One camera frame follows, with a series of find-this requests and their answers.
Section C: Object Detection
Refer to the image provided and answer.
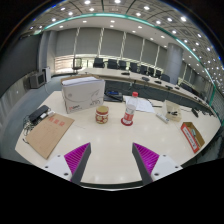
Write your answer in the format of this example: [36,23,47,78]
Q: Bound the tangled dark cables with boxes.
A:
[21,114,36,136]

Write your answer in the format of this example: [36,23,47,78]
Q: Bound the long curved conference desk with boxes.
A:
[78,67,214,114]

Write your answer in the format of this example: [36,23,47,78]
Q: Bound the red and white patterned mug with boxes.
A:
[95,105,110,125]

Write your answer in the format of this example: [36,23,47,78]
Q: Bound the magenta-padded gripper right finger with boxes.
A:
[131,142,184,186]

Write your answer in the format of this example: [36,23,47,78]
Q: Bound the white copy paper box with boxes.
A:
[60,75,106,115]

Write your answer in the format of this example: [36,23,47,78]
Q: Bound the flat round red coaster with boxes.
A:
[120,117,134,127]

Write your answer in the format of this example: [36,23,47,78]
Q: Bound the black flat device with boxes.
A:
[27,104,51,123]

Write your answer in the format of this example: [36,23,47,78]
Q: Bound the clear red-capped water bottle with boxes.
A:
[121,91,140,126]

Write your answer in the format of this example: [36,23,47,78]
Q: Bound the group of round ceiling lights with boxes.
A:
[29,0,224,78]

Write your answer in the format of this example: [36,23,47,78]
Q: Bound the grey monitor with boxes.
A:
[29,71,47,90]

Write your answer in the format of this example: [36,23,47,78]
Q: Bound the small white open box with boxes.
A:
[165,100,183,123]

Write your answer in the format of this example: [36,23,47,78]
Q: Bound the white power strip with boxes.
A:
[155,112,170,124]

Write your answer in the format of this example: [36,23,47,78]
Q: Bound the white printed paper sheets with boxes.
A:
[123,95,156,114]

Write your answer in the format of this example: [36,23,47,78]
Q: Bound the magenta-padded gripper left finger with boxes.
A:
[40,142,92,186]

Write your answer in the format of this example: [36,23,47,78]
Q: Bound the row of black office chairs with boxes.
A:
[92,57,194,93]

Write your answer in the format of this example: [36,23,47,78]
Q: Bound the red-sided open cardboard box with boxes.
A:
[180,121,206,154]

